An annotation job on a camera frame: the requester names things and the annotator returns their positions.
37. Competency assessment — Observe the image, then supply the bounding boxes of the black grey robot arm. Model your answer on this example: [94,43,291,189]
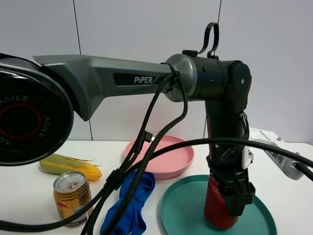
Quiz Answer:
[0,50,251,166]

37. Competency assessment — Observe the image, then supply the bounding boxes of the pink plate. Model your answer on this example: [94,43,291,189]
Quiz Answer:
[124,135,195,180]

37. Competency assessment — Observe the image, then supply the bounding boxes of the green plate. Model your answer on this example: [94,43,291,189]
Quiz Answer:
[160,175,278,235]

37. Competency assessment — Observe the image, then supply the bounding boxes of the black cable bundle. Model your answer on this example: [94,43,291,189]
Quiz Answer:
[0,22,313,235]

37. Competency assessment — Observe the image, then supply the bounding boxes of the red drink can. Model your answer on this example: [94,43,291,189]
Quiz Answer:
[204,173,238,230]

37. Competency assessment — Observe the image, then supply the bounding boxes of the gold energy drink can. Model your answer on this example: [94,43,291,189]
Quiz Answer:
[53,171,92,220]

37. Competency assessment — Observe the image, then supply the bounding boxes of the toy corn cob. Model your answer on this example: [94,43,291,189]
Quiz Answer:
[39,154,102,181]

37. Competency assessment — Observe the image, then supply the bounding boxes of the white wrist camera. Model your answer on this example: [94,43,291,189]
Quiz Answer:
[242,128,313,180]

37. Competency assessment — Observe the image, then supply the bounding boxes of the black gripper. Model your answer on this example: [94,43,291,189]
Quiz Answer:
[206,137,256,217]

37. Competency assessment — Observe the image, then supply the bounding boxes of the blue cloth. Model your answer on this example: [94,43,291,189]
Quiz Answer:
[100,171,156,235]

